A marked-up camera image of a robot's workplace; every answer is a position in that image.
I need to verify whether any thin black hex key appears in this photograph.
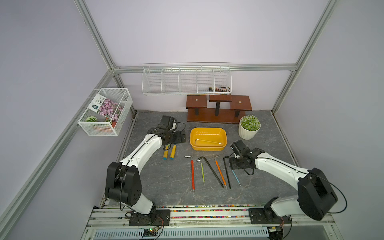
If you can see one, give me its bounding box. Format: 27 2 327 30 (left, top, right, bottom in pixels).
223 156 232 189

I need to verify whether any blue hex key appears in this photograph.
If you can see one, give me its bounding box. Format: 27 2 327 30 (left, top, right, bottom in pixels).
232 170 241 186

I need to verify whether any orange hex key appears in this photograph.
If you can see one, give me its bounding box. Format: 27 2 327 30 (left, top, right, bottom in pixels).
215 155 228 189

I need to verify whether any yellow hex key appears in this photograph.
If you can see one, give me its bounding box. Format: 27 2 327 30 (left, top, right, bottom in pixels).
195 139 223 145

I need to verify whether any large black hex key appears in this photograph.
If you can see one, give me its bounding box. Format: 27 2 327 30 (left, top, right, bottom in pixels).
198 157 225 188

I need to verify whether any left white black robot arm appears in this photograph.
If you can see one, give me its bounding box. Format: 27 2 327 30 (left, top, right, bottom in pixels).
105 128 186 227

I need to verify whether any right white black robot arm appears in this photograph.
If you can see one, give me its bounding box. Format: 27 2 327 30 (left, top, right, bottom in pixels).
229 144 338 223

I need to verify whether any yellow plastic storage box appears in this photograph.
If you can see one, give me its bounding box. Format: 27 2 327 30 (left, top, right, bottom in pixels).
190 127 228 152

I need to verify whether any red hex key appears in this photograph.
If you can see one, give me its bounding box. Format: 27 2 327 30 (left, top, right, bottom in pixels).
184 156 195 192

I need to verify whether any green hex key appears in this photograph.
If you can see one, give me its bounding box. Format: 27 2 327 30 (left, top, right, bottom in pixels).
197 159 205 185

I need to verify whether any blue garden hand rake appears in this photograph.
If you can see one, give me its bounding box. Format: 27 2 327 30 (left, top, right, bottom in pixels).
170 145 177 160

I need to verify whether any green garden trowel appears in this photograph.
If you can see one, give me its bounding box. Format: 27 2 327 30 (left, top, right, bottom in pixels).
163 145 171 160

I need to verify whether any white pot green plant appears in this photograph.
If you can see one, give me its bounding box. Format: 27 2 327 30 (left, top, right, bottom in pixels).
239 115 261 140

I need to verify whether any brown wooden stepped stand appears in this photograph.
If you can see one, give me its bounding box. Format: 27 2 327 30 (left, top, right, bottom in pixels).
186 95 253 124

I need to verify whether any flower seed packet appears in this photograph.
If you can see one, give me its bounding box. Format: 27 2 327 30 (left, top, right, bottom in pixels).
88 94 123 122

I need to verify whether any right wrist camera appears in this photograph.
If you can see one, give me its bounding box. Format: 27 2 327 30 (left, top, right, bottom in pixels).
231 140 247 158

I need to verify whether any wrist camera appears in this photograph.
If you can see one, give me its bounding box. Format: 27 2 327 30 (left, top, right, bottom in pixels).
231 140 247 158
158 115 178 131

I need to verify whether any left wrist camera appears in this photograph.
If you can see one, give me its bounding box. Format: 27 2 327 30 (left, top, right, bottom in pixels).
158 115 178 131

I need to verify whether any long white wire shelf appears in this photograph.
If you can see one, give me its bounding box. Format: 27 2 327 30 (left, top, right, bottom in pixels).
142 62 232 95

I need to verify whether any white wire side basket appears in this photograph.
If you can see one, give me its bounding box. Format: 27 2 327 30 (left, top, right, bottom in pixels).
78 88 133 137

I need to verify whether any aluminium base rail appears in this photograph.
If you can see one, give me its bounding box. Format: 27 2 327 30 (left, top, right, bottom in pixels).
81 205 343 240

